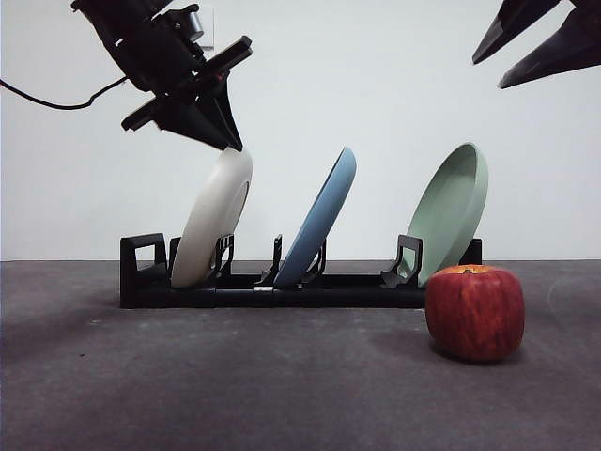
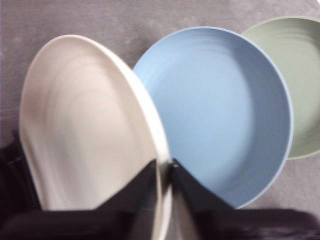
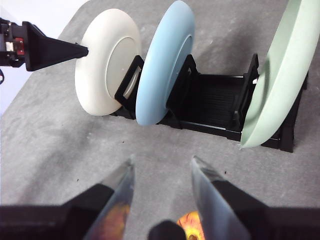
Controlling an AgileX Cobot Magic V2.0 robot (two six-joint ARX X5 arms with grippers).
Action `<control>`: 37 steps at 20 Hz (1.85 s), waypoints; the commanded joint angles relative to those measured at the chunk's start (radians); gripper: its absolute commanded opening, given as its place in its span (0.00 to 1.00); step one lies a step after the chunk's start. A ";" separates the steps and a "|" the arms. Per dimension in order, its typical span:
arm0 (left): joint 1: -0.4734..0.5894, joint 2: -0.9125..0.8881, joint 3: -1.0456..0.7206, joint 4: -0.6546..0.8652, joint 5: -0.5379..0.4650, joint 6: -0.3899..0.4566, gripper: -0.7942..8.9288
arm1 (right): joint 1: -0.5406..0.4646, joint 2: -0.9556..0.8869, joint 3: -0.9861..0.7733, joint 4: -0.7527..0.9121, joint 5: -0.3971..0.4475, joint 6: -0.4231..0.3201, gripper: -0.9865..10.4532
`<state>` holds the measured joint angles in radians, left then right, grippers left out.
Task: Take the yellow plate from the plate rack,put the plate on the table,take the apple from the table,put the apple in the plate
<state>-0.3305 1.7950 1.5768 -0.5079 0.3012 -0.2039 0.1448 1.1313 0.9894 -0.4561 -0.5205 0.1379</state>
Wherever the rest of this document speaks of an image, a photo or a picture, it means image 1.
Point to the blue plate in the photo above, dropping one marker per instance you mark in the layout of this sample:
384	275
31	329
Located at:
319	221

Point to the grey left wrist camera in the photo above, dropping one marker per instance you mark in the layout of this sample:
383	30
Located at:
196	22

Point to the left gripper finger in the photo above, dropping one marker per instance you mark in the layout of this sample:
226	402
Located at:
225	108
199	119

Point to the white wall socket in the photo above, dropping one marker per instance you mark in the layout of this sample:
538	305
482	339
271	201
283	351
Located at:
212	33

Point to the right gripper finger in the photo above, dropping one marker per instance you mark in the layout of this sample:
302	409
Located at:
512	23
563	47

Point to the green plate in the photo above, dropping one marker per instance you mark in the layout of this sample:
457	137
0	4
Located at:
446	211

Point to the red apple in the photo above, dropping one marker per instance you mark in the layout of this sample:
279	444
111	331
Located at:
474	315

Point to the pale yellow plate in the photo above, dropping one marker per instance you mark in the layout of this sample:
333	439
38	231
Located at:
211	225

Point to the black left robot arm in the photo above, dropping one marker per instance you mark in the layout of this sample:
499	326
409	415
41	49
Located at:
108	19

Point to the black plate rack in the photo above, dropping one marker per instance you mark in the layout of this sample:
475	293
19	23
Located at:
328	297

